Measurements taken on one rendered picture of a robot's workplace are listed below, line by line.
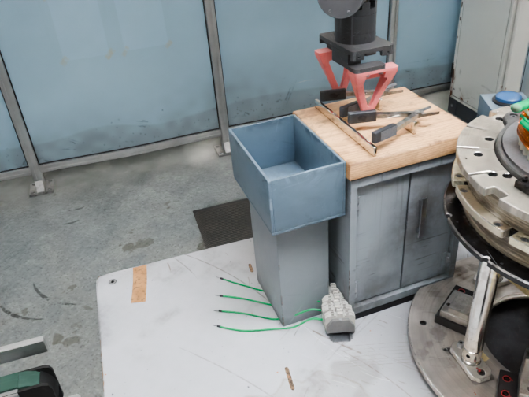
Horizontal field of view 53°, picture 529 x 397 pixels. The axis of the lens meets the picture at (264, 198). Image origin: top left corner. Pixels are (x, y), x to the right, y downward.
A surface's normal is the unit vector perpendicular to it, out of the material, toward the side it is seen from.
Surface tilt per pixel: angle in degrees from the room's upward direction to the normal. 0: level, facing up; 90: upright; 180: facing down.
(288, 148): 90
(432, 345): 0
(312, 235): 90
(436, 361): 0
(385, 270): 90
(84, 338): 0
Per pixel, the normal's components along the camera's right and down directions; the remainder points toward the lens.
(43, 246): -0.07, -0.84
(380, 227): 0.35, 0.49
